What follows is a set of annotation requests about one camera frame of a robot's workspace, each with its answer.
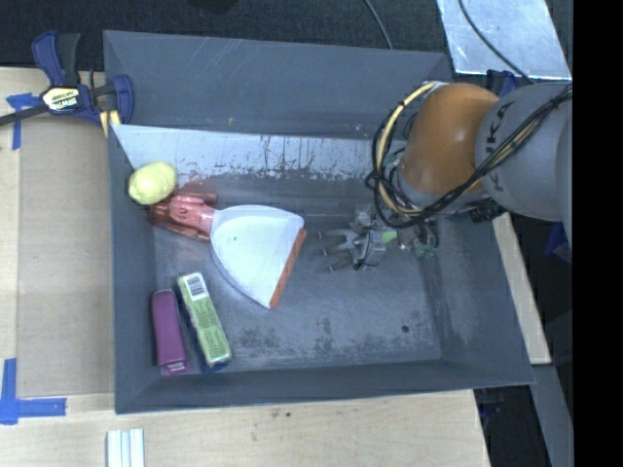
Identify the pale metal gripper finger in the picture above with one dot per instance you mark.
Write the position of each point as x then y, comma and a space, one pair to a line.
341, 262
337, 238

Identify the grey metal bin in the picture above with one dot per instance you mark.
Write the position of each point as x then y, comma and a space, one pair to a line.
340, 329

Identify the white wedge with orange edge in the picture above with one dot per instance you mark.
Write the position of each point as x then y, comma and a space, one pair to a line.
253, 251

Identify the green box with barcode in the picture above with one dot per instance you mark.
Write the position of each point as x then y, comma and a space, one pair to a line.
204, 319

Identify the pink clear plastic toy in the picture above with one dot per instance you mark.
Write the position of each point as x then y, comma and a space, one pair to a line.
182, 216

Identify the purple stapler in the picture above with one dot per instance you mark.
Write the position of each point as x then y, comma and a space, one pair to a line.
169, 331

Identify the yellow-green lemon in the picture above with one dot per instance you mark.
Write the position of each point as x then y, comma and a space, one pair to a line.
152, 183

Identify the black cylinder on white bracket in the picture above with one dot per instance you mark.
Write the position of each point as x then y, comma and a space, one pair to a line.
486, 212

